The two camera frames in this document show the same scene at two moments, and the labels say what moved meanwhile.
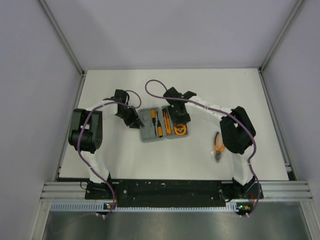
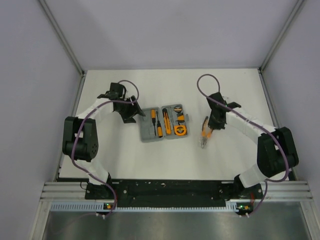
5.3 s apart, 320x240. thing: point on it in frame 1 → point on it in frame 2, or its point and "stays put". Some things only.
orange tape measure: x=180 y=129 stays put
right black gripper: x=183 y=120 → x=212 y=125
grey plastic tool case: x=156 y=124 stays put
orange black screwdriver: x=159 y=127 stays put
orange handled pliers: x=219 y=147 → x=205 y=134
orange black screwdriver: x=153 y=116 stays put
